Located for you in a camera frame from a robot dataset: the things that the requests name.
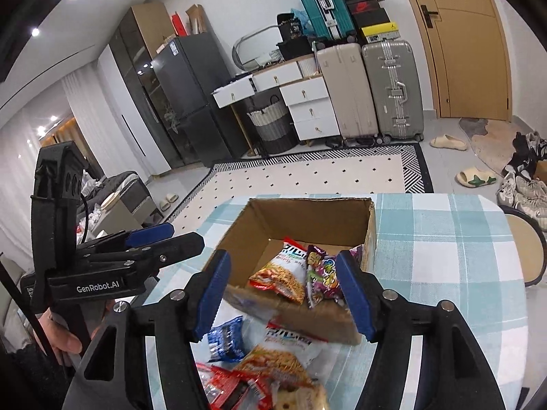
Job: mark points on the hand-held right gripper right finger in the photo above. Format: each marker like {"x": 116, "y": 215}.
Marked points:
{"x": 354, "y": 294}

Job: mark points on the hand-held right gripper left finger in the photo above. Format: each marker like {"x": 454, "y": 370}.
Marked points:
{"x": 211, "y": 294}

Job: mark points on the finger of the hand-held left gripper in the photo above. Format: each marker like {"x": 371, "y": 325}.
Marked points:
{"x": 149, "y": 234}
{"x": 179, "y": 247}

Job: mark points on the purple candy packet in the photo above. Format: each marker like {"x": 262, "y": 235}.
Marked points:
{"x": 324, "y": 277}

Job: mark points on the blue cookie packet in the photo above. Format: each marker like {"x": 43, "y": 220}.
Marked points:
{"x": 224, "y": 337}

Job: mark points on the orange noodle snack packet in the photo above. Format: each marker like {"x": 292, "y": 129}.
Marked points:
{"x": 282, "y": 350}
{"x": 280, "y": 273}

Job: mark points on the red snack packet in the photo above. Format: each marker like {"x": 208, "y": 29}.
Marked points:
{"x": 218, "y": 388}

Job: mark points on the brown cardboard box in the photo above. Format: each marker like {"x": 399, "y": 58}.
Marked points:
{"x": 299, "y": 218}

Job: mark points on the beige cracker packet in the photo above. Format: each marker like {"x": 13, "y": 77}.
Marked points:
{"x": 299, "y": 397}

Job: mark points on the person's left hand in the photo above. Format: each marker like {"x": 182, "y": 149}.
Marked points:
{"x": 60, "y": 337}

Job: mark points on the small beige slipper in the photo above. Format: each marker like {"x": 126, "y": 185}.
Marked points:
{"x": 171, "y": 197}
{"x": 164, "y": 206}

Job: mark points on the teal checked tablecloth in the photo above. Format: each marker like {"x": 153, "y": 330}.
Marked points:
{"x": 427, "y": 264}

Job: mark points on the white curtain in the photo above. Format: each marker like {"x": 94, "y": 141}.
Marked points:
{"x": 81, "y": 128}

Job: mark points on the white dotted rug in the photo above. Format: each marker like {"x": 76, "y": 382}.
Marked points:
{"x": 320, "y": 179}

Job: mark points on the dark glass display cabinet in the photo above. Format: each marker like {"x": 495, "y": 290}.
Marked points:
{"x": 136, "y": 94}

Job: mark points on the dark grey fridge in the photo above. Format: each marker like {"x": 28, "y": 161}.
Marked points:
{"x": 183, "y": 94}

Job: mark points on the grey white laundry basket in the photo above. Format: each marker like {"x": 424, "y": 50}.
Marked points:
{"x": 271, "y": 124}

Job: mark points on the beige slipper green star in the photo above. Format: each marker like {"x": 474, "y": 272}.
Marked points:
{"x": 474, "y": 177}

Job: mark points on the tan round stool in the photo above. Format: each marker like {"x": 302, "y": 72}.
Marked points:
{"x": 521, "y": 247}

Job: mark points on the plain beige slipper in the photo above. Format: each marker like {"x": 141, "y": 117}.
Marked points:
{"x": 448, "y": 141}

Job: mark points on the white sneaker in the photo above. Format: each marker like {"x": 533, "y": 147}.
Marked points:
{"x": 507, "y": 188}

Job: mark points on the ceiling spotlight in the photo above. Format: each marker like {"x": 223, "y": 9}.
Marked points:
{"x": 35, "y": 32}

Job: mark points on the beige sneaker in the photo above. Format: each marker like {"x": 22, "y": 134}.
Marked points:
{"x": 532, "y": 186}
{"x": 532, "y": 209}

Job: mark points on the white drawer dresser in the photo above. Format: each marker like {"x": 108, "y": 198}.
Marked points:
{"x": 307, "y": 94}

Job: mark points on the beige suitcase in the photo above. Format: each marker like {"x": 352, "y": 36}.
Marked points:
{"x": 346, "y": 89}

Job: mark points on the brown grey door mat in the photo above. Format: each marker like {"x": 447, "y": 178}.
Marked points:
{"x": 491, "y": 141}

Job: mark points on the silver suitcase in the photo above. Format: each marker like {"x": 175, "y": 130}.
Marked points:
{"x": 393, "y": 89}

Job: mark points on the red bag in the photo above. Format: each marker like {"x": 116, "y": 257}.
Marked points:
{"x": 178, "y": 25}

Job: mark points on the oval mirror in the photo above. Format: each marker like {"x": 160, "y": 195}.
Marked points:
{"x": 245, "y": 45}

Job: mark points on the black sneaker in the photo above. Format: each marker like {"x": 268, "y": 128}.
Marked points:
{"x": 519, "y": 153}

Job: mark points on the flat cardboard sheets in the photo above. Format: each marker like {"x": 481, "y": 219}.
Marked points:
{"x": 196, "y": 19}

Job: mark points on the white ribbed container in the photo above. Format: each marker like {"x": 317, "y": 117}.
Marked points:
{"x": 307, "y": 67}

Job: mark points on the black storage box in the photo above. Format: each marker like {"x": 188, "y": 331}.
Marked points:
{"x": 295, "y": 48}

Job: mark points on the grey sneaker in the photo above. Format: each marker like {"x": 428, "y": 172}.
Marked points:
{"x": 538, "y": 141}

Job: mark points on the black printed box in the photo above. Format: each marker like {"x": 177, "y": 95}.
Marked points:
{"x": 290, "y": 25}

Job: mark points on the blue plastic bag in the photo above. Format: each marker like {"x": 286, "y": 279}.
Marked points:
{"x": 302, "y": 18}

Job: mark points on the yellow and black shoe box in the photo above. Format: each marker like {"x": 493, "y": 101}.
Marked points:
{"x": 380, "y": 33}

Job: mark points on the tan wooden door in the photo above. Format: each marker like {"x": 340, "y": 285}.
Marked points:
{"x": 461, "y": 51}

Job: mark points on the plain black shoe box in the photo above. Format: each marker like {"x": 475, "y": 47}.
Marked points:
{"x": 371, "y": 20}

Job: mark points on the teal suitcase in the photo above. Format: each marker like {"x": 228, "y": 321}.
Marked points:
{"x": 320, "y": 4}

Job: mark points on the red and black shoe box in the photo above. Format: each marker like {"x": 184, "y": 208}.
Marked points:
{"x": 367, "y": 7}

